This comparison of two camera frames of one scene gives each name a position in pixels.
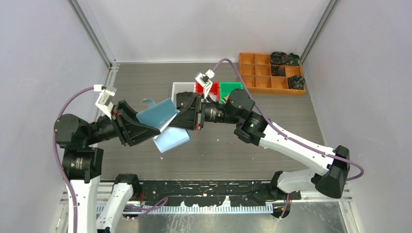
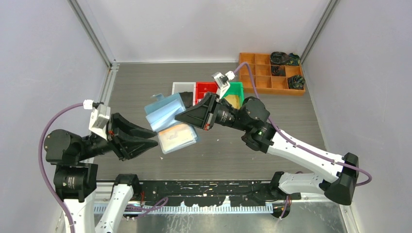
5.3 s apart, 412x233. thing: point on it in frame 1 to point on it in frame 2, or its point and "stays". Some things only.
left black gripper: x=135 y=130 to x=128 y=139
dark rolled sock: x=275 y=71 stays
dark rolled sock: x=279 y=58 stays
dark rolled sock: x=294 y=59 stays
